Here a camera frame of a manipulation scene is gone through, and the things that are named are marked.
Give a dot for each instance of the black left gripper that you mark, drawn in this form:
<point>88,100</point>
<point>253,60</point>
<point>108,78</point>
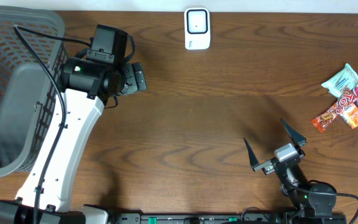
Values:
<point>136,77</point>

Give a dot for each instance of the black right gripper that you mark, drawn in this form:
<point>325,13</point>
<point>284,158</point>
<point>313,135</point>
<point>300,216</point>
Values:
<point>274,162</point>

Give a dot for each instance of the orange candy wrapper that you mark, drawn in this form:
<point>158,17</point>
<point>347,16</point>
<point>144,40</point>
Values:
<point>322,121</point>

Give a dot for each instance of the small orange tissue box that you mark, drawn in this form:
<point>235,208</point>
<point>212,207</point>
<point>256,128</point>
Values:
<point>350,115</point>

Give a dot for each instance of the green snack packet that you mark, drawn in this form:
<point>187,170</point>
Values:
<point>346,78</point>

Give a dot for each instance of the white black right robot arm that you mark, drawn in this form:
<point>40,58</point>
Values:
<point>310,200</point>

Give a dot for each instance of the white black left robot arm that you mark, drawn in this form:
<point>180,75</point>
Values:
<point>102,71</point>

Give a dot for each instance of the grey plastic basket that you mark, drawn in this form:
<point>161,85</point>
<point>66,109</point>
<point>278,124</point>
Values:
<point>27,98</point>

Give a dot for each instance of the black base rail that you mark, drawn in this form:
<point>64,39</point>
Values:
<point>249,217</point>

